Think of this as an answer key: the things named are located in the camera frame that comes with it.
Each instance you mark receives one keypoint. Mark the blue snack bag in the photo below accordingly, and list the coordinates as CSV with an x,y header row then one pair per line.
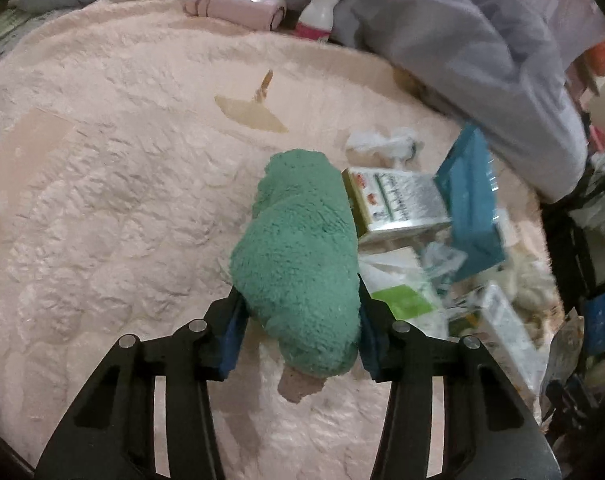
x,y
470,200

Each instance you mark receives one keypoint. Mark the patterned bed sheet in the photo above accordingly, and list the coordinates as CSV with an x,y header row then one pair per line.
x,y
0,27

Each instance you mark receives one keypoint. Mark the white plastic bag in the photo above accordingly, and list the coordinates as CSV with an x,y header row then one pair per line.
x,y
599,185

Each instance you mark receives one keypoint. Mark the clear plastic wrapper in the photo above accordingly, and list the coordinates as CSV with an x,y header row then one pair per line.
x,y
442,262

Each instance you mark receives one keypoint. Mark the green plush toy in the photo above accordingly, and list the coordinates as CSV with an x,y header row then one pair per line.
x,y
297,255

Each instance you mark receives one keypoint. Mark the pink fluffy blanket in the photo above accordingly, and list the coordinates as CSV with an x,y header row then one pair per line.
x,y
107,185

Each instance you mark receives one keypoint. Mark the silver foil bag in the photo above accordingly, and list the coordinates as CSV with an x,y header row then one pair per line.
x,y
564,355

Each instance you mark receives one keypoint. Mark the silver green carton box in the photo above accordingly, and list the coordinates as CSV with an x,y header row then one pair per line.
x,y
397,200

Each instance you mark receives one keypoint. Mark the white bottle pink label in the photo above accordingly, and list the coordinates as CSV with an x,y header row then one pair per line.
x,y
317,15

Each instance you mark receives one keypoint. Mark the grey-blue quilt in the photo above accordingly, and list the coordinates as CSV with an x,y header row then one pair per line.
x,y
432,35

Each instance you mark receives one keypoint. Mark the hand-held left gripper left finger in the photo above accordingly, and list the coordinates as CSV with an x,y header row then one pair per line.
x,y
232,340

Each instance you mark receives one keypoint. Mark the pink rolled cloth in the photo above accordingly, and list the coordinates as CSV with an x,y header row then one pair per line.
x,y
237,7

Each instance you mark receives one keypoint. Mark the white green box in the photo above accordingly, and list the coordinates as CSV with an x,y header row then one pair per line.
x,y
497,325

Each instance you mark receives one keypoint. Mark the yellowish paper wrapper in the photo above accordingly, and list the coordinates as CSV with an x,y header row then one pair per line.
x,y
250,112

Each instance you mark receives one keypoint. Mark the crumpled white tissue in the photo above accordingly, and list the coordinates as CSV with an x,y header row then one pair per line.
x,y
382,145

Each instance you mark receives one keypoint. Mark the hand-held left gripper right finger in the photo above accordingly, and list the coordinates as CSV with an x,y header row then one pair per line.
x,y
370,345

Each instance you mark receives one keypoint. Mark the white green tissue packet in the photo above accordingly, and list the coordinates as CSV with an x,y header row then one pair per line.
x,y
397,290

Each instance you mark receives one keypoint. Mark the blue box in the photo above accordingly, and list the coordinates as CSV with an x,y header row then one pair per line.
x,y
604,322

